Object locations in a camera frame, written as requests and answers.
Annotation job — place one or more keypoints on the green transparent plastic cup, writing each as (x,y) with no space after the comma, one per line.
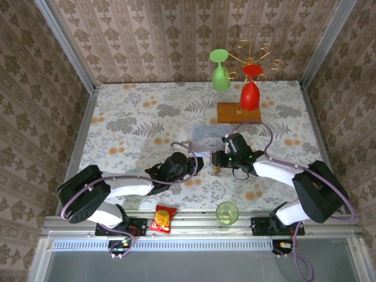
(227,214)

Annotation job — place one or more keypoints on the aluminium frame post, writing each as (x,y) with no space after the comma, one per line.
(326,44)
(67,47)

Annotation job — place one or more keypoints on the aluminium table side rail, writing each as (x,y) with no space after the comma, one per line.
(82,138)
(314,123)

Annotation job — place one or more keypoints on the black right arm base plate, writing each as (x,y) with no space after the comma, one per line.
(260,226)

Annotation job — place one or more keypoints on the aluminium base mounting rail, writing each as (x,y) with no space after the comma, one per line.
(199,221)

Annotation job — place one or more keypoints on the red plastic wine glass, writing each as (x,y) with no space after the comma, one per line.
(249,94)

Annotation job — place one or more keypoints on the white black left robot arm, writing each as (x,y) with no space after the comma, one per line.
(129,186)

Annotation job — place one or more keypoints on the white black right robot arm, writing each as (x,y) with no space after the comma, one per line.
(276,169)

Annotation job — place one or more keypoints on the black connector board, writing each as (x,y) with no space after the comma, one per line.
(282,247)
(117,246)

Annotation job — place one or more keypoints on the green plastic wine glass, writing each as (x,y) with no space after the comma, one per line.
(221,77)

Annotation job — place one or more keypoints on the red snack packet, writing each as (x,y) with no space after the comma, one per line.
(163,218)

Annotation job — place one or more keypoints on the light blue printed pouch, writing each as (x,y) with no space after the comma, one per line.
(208,136)

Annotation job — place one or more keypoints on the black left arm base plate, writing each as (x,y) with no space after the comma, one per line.
(138,226)

